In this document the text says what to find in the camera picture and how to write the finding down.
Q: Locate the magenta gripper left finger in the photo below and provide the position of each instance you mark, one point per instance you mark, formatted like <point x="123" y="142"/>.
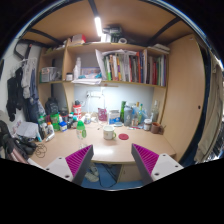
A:
<point x="72" y="168"/>

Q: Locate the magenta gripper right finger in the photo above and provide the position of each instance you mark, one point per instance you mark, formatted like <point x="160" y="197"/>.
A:
<point x="152" y="166"/>

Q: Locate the clear bottle green cap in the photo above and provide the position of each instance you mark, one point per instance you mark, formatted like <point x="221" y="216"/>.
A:
<point x="81" y="133"/>

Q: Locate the brown ceramic cup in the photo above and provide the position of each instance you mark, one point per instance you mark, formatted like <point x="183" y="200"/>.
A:
<point x="155" y="128"/>

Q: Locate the red round coaster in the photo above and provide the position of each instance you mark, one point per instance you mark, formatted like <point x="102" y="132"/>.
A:
<point x="123" y="136"/>

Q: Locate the white lidded jar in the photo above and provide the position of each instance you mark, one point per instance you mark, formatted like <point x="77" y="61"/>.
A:
<point x="147" y="124"/>

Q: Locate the white green mug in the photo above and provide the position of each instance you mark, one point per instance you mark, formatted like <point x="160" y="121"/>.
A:
<point x="109" y="132"/>

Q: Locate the clear glass bottle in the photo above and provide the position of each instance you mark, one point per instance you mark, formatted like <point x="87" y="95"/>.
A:
<point x="155" y="111"/>

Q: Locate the red white canister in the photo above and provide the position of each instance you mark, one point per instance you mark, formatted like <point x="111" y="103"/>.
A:
<point x="77" y="109"/>

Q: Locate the pink snack pouch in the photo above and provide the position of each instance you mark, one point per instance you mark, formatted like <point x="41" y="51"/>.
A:
<point x="102" y="114"/>

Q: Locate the green glass bottle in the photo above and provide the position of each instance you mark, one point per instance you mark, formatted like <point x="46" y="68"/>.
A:
<point x="123" y="103"/>

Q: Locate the blue white box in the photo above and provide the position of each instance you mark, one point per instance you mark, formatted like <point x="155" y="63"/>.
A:
<point x="113" y="116"/>

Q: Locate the black backpack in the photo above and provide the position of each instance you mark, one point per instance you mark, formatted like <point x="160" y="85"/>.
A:
<point x="51" y="106"/>

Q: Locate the stack of papers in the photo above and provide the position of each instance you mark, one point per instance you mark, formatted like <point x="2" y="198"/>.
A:
<point x="87" y="81"/>

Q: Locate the hanging dark clothes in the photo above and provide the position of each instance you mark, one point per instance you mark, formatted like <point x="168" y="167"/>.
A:
<point x="22" y="91"/>

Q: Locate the clear plastic storage box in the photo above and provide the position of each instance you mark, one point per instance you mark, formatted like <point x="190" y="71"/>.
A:
<point x="49" y="74"/>

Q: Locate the wooden shelf unit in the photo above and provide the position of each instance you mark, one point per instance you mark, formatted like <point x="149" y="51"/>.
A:
<point x="70" y="52"/>

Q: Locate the row of books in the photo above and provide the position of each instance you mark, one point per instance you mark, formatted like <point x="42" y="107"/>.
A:
<point x="131" y="66"/>

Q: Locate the white LED tube light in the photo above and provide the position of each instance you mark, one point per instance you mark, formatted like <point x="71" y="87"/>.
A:
<point x="98" y="25"/>

